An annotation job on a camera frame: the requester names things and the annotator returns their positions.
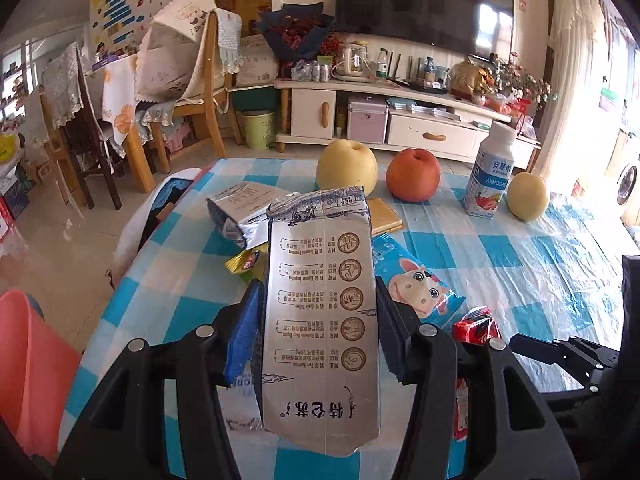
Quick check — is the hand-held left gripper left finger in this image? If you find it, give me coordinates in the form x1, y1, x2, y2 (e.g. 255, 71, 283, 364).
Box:
55, 280, 267, 480

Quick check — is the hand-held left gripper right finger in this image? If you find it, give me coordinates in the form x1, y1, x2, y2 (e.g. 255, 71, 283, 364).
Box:
375, 276, 581, 480

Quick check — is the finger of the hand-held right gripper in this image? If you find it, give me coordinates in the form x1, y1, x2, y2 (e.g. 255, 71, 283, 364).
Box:
509, 332, 623, 396

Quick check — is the blue and white snack packet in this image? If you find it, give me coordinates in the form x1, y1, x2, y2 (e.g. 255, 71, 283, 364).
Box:
220, 375, 266, 433

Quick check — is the red milk tea packet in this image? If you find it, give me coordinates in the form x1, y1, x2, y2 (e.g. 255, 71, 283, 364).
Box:
451, 305, 502, 443

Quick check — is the yellow snack packet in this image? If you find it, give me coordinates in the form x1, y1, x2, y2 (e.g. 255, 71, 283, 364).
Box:
224, 247, 268, 283

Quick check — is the silver milk carton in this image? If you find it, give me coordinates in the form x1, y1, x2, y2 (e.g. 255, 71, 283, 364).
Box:
260, 185, 383, 458
206, 182, 301, 251

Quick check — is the pink plastic bin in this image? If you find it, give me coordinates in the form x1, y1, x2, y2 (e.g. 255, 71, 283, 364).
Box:
0, 289, 83, 466

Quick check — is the light blue cow packet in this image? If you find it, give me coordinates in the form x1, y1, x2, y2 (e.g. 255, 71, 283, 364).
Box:
372, 230, 467, 321

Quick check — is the blue checked tablecloth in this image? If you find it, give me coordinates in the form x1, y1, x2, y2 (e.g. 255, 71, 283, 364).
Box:
57, 157, 640, 480

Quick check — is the white washing machine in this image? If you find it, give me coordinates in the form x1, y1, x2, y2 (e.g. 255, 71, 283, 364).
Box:
615, 130, 640, 221

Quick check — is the yellow flat box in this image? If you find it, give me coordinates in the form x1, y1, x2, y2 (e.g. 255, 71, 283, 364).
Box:
367, 197, 405, 235

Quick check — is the crumpled silver milk carton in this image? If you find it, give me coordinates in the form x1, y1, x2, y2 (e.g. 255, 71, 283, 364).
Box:
206, 182, 301, 251

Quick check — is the yellow pear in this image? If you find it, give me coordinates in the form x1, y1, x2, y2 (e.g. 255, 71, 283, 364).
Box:
316, 139, 378, 196
506, 171, 551, 223

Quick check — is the red apple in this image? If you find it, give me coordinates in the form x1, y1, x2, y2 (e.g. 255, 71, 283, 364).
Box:
386, 148, 442, 204

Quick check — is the white yogurt bottle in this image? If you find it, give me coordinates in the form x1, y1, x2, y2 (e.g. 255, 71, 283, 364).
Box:
462, 122, 517, 221

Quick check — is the green waste bin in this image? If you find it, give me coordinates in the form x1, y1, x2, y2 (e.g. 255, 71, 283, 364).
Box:
237, 109, 277, 151

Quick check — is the white TV cabinet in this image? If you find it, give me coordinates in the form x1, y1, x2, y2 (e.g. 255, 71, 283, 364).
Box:
274, 77, 543, 171

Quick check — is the pink storage box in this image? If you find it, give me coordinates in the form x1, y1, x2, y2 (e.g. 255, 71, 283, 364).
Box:
347, 95, 390, 145

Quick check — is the dark wooden chair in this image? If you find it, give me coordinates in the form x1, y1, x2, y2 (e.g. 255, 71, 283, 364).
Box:
39, 42, 123, 211

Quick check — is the artificial flower arrangement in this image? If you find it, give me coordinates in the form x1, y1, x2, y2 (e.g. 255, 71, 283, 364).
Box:
492, 52, 556, 106

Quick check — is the cream curtain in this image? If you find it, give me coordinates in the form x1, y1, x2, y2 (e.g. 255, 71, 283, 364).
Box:
542, 0, 608, 181

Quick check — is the gold gift bag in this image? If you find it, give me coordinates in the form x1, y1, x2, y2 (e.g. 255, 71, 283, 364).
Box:
450, 57, 488, 98

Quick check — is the white cloth orange print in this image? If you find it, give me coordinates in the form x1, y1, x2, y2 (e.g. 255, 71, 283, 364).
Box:
102, 57, 141, 158

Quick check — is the white cardboard box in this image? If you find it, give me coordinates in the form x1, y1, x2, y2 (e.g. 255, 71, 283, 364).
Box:
235, 35, 281, 88

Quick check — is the wrapped pack of silver cans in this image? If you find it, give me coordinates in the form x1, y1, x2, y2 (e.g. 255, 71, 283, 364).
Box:
292, 60, 333, 81

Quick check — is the glass electric kettle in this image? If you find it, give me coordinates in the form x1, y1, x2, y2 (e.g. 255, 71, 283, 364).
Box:
336, 42, 370, 81

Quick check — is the cream printed chair cover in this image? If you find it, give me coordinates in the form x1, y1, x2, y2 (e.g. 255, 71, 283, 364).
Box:
135, 0, 218, 103

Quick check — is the light blue lace cloth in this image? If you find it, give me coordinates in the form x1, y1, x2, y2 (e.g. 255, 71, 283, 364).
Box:
212, 7, 244, 77

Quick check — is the dark blue flower bouquet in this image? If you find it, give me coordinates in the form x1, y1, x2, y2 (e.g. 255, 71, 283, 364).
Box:
257, 4, 337, 66

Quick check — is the grey lace chair cover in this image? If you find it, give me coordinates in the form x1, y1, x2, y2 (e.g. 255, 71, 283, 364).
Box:
42, 42, 86, 128

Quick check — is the black television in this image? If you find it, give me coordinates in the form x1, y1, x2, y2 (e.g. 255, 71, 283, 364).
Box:
335, 0, 516, 63

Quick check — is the colourful wall poster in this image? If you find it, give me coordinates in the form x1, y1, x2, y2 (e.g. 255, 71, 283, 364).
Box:
90, 0, 161, 58

